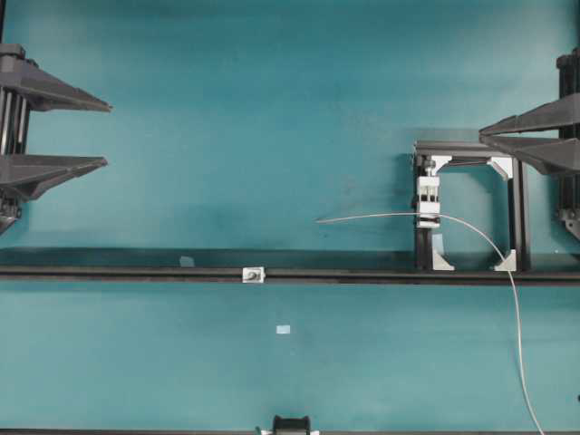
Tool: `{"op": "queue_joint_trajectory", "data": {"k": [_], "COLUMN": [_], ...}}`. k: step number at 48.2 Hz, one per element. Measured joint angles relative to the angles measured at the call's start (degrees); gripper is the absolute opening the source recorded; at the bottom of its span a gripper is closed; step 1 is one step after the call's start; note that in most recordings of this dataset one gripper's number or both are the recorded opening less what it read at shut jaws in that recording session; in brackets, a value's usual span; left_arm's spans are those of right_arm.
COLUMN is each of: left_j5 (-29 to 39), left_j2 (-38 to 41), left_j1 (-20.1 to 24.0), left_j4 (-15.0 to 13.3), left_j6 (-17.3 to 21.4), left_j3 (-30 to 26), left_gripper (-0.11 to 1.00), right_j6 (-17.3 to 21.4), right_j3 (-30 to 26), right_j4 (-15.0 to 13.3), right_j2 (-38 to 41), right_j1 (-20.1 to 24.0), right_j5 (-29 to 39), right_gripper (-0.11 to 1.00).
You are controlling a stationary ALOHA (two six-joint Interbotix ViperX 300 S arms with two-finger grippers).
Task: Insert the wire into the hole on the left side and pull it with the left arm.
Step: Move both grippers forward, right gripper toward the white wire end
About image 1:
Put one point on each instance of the black rectangular aluminium frame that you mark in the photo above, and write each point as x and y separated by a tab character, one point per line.
430	157

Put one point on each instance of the clear tape near rail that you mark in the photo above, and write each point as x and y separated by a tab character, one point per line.
186	261

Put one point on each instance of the white wire clamp block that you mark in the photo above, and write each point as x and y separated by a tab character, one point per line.
428	202

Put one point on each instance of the black camera mount bottom edge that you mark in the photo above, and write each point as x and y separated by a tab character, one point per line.
288	426

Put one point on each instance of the small clear tape piece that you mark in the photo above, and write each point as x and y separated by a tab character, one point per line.
283	329

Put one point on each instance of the white corner bracket lower right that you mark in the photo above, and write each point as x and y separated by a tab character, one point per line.
507	263

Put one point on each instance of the white corner bracket upper right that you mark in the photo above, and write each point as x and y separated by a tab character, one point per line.
503	166

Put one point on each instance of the white bracket with hole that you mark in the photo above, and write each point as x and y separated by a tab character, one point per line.
253	274

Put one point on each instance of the long black aluminium rail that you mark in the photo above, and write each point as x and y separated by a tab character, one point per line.
283	276

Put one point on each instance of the white corner bracket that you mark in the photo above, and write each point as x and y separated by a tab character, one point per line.
503	166
439	262
507	263

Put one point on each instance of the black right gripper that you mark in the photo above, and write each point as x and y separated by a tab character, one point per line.
558	156

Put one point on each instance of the white corner bracket lower left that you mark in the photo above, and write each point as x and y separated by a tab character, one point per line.
439	262

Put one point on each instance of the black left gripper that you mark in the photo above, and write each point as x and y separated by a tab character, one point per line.
28	177

